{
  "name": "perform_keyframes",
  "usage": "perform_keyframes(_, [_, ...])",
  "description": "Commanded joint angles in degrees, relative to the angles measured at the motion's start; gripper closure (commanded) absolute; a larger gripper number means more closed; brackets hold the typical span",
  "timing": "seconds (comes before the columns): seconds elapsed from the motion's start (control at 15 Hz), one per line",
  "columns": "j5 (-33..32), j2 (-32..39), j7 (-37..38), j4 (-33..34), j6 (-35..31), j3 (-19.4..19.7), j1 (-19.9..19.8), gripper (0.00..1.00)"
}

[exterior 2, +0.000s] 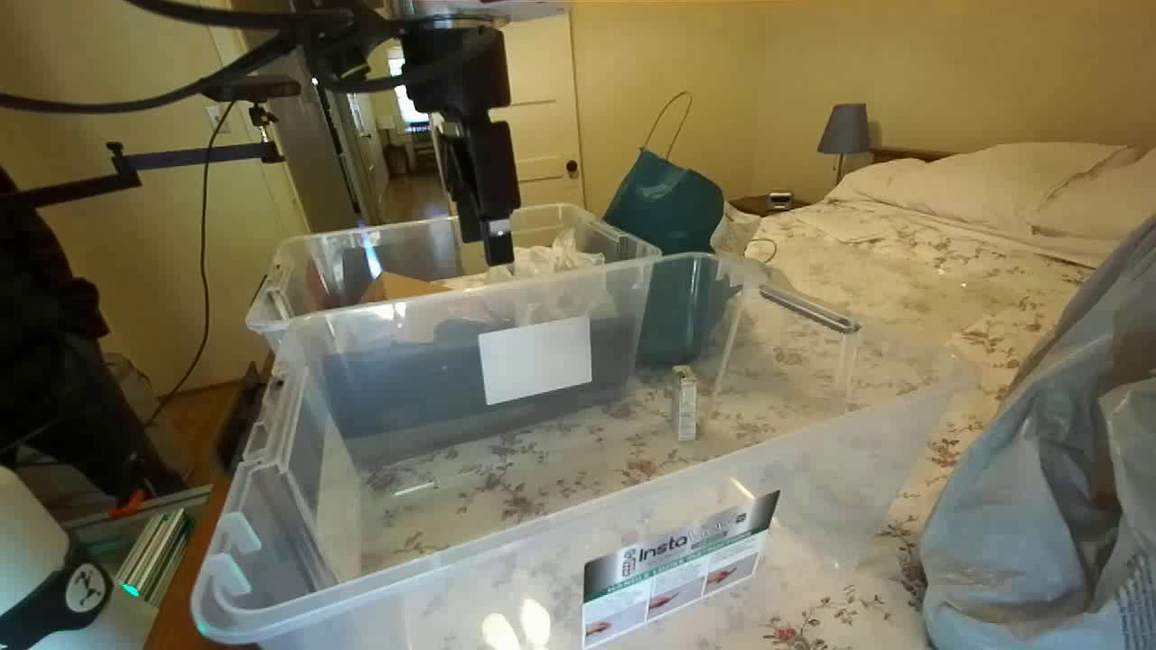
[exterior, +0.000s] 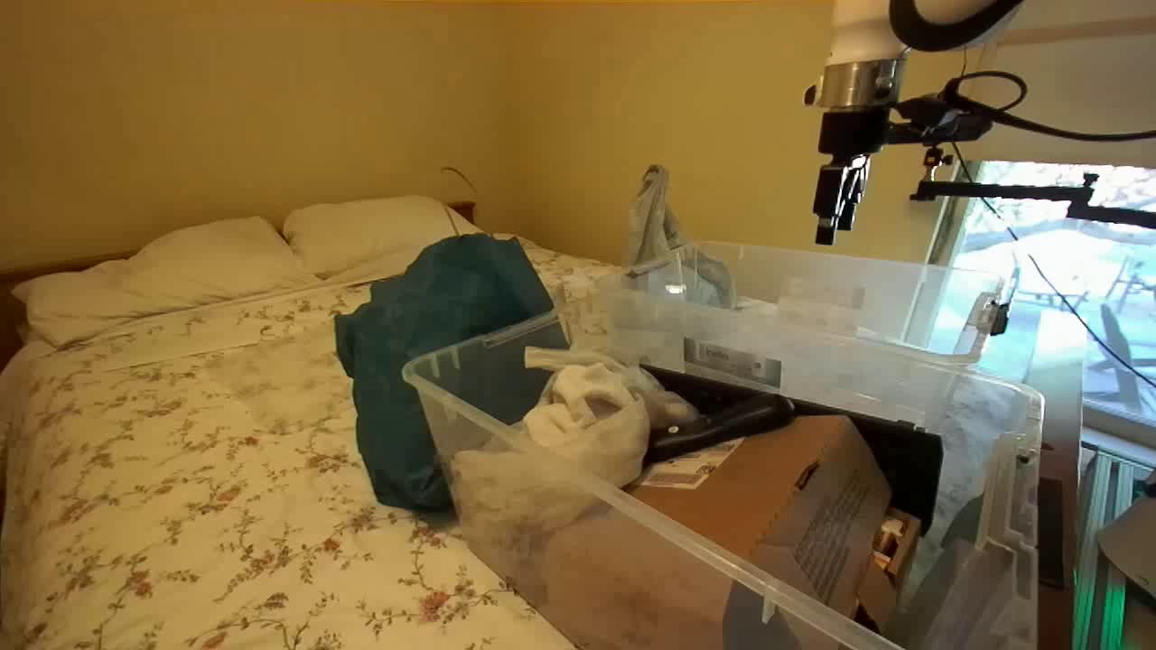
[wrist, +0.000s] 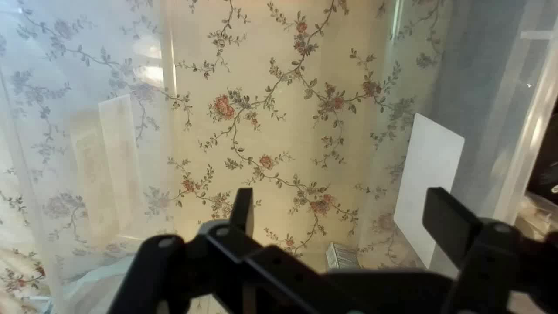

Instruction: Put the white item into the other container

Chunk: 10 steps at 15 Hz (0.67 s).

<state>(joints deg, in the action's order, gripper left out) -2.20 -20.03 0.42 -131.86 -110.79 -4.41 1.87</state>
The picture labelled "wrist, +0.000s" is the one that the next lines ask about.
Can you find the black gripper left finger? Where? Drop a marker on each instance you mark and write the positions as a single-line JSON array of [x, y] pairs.
[[242, 211]]

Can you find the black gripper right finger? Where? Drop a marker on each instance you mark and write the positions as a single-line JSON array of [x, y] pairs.
[[450, 223]]

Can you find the small white ribbed item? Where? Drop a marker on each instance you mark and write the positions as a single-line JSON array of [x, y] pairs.
[[340, 256]]

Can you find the floral bed sheet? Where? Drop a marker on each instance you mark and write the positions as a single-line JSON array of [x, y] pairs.
[[125, 118]]

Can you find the clear front plastic bin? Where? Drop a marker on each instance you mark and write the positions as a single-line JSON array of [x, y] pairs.
[[122, 118]]

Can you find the clear plastic bin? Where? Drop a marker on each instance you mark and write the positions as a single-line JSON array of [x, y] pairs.
[[122, 118], [506, 90]]

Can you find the clear rear plastic bin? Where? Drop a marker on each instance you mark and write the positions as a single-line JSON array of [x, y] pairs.
[[506, 90]]

